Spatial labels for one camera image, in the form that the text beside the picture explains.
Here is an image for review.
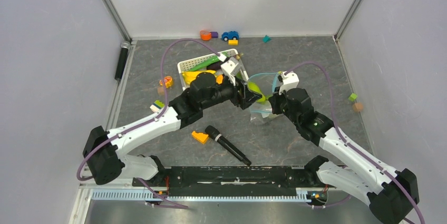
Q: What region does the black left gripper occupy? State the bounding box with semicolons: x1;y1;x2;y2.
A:
201;74;262;110

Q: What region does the green toy pear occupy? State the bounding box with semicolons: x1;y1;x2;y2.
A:
248;81;272;104

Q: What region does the orange toy bell pepper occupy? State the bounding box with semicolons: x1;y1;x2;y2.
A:
216;74;224;84

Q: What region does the clear zip top bag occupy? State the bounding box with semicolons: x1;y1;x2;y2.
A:
248;73;279;125

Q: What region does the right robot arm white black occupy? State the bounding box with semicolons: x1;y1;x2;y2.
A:
269;87;420;223

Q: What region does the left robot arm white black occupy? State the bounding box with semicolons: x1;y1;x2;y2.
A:
80;72;261;186

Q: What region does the purple toy eggplant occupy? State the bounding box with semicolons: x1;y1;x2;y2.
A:
207;61;223;71

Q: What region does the black microphone on table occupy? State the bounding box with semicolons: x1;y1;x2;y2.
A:
205;125;251;166

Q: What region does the green toy cucumber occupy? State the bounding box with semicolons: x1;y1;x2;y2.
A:
189;55;220;71

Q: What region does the yellow lego brick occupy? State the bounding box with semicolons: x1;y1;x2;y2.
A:
228;40;239;46

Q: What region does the yellow toy banana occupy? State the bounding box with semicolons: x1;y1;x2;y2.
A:
181;70;216;85

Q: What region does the lime green cube block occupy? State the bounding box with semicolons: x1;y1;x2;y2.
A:
348;93;358;102

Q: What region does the orange wedge block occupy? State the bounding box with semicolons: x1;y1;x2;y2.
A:
191;131;209;144

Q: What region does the blue toy car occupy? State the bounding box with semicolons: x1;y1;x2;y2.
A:
221;31;239;42

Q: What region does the teal triangular block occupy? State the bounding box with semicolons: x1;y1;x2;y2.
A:
263;35;271;43

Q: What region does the white plastic basket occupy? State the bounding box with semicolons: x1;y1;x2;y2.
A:
177;48;250;92

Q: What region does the tan wooden cube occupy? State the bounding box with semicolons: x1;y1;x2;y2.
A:
352;102;364;112

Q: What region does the orange tape roll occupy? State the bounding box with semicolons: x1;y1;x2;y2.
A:
199;30;212;41

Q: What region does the orange red round toy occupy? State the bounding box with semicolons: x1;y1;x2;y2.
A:
159;76;174;88

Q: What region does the small brown wooden block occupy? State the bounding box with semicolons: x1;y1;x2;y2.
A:
157;86;165;96

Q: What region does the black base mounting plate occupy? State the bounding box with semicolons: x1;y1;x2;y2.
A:
146;166;327;197

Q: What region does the green white lego stack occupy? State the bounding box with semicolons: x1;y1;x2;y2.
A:
150;100;165;113

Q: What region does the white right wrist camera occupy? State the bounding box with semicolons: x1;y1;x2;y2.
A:
278;71;299;95

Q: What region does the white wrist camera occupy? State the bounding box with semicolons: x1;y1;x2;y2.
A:
220;57;241;86
278;71;299;95

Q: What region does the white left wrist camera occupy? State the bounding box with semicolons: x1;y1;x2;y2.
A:
220;57;241;86

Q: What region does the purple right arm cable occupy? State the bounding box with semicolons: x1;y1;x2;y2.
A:
286;61;426;224

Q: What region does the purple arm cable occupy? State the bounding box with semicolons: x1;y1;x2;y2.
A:
76;38;228;210
286;61;426;224

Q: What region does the black microphone on rail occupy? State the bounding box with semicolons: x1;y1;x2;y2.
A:
114;41;131;81

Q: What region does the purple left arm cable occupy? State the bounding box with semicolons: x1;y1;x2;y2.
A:
76;38;228;210

